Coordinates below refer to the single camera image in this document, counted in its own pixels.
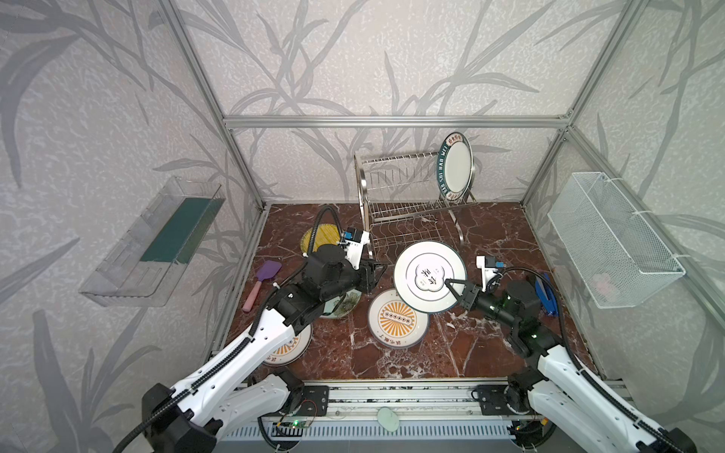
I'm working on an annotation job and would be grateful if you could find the light green flower plate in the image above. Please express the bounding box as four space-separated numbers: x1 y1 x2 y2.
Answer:
321 289 362 319

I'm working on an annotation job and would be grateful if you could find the orange sunburst plate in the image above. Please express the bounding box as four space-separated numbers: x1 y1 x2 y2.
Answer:
367 289 430 349
264 326 313 367

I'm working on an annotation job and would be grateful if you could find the white plate black quatrefoil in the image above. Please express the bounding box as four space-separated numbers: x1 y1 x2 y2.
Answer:
393 241 467 313

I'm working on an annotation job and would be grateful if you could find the white plate green text rim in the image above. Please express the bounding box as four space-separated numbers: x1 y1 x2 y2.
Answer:
435 131 474 202

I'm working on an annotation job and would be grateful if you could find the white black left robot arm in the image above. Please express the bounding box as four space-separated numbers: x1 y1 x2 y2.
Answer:
115 226 387 452

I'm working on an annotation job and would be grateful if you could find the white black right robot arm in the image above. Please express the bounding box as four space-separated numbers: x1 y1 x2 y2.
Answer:
444 279 697 452

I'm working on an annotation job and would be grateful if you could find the stainless steel dish rack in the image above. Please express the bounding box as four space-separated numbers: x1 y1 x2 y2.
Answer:
354 151 477 260

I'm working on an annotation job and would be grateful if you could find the blue clip tool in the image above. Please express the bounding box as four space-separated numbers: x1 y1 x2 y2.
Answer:
534 275 559 317

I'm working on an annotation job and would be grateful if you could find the yellow ribbed plate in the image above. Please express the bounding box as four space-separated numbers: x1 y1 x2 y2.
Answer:
299 223 344 256

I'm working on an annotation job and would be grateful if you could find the purple pink spatula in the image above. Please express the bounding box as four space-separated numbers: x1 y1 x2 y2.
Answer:
242 260 282 313

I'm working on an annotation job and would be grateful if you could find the pale green oval puck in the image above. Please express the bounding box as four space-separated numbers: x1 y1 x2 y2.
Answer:
377 408 400 433

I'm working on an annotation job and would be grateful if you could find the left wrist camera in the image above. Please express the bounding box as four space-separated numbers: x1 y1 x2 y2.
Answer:
339 228 370 270

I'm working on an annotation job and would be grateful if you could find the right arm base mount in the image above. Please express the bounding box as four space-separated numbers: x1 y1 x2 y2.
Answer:
470 384 531 415

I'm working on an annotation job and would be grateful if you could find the white wire mesh basket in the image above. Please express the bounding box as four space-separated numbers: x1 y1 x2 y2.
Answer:
549 172 686 310

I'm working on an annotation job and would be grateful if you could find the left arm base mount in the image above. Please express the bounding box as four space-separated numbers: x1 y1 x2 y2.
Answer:
281 385 330 417

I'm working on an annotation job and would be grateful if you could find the clear plastic wall shelf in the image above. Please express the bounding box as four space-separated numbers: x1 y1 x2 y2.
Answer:
79 177 226 308

